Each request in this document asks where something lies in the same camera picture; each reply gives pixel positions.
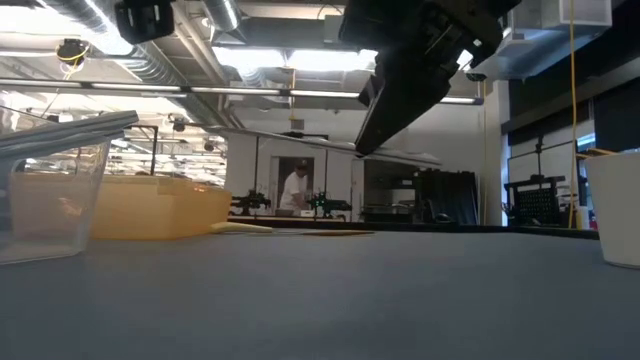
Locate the white plastic bin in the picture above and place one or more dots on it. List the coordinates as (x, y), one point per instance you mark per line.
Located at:
(617, 210)

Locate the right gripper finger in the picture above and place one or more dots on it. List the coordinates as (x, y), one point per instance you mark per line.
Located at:
(371, 92)
(405, 100)

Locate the white ceiling unit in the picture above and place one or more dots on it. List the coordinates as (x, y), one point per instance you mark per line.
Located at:
(590, 12)

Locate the black pole stand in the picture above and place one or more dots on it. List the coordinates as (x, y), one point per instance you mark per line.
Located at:
(539, 155)

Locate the black perforated rack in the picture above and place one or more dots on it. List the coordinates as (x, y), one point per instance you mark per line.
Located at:
(535, 205)

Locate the background black rig frame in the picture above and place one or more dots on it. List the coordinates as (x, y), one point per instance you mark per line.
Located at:
(300, 135)
(154, 150)

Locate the grey wall box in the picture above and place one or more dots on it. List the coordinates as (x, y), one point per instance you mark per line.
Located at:
(297, 125)

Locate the dark shelf unit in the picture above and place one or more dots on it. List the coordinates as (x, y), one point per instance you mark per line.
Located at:
(390, 200)

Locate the blue-grey table mat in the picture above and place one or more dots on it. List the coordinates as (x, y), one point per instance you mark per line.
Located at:
(300, 310)

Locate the black curtain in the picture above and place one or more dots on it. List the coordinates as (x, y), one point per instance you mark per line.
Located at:
(450, 200)

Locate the long ceiling light strip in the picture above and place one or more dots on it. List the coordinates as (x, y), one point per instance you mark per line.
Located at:
(135, 87)

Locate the clear plastic bin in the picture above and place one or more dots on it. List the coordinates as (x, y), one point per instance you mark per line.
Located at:
(50, 215)

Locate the background black robot arm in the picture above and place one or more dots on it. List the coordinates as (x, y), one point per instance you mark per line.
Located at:
(250, 201)
(330, 204)

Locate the black table frame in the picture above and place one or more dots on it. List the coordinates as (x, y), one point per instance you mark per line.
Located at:
(450, 226)

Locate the person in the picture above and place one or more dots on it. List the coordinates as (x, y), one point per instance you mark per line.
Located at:
(292, 190)

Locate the orange plastic bin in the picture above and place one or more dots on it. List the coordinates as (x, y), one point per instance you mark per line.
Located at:
(165, 210)

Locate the blue lit screen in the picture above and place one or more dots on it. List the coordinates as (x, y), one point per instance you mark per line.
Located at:
(586, 142)

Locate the silver ceiling duct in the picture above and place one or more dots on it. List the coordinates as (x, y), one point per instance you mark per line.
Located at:
(150, 65)

